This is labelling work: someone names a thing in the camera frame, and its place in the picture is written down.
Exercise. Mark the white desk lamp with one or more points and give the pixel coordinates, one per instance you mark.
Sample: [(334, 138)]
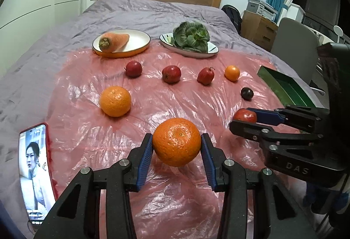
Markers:
[(338, 31)]

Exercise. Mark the smartphone in red case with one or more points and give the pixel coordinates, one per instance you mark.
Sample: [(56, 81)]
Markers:
[(34, 173)]

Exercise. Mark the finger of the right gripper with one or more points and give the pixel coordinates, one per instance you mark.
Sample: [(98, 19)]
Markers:
[(276, 116), (251, 130)]

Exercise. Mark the wooden nightstand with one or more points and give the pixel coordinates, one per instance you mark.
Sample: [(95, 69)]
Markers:
[(258, 29)]

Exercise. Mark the grey storage box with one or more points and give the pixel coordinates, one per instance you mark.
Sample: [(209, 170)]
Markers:
[(262, 8)]

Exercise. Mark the large orange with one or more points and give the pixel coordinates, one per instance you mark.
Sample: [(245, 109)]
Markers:
[(176, 141)]

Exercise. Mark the red apple with stem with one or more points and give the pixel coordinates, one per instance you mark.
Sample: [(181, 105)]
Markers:
[(206, 76)]

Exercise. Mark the grey office chair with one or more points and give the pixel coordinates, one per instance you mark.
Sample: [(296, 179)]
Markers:
[(296, 45)]

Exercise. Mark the pink plastic sheet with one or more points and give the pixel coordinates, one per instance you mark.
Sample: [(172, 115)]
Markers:
[(175, 202)]

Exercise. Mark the small orange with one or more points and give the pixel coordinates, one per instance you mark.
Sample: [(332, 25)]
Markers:
[(232, 73)]

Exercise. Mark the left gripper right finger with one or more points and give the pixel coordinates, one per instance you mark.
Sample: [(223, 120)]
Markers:
[(276, 214)]

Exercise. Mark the orange rimmed plate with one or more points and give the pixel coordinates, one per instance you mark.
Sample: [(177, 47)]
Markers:
[(138, 42)]

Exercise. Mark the orange carrot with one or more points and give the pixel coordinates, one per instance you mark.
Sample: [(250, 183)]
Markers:
[(110, 42)]

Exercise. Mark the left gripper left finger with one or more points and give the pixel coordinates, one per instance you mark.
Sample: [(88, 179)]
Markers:
[(76, 213)]

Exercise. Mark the green metal tray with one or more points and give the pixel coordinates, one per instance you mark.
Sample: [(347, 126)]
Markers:
[(285, 88)]

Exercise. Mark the black backpack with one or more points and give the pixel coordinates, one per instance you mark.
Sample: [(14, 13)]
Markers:
[(234, 16)]

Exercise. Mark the dark purple plum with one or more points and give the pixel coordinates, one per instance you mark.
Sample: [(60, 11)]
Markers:
[(247, 93)]

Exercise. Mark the white patterned plate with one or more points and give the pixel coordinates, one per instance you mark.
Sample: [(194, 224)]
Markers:
[(166, 39)]

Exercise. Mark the small red fruit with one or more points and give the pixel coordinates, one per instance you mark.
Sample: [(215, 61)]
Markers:
[(133, 69)]

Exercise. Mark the white wardrobe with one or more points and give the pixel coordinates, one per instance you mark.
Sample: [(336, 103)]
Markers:
[(23, 22)]

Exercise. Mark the green leafy cabbage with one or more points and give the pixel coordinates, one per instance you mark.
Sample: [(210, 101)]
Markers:
[(191, 36)]

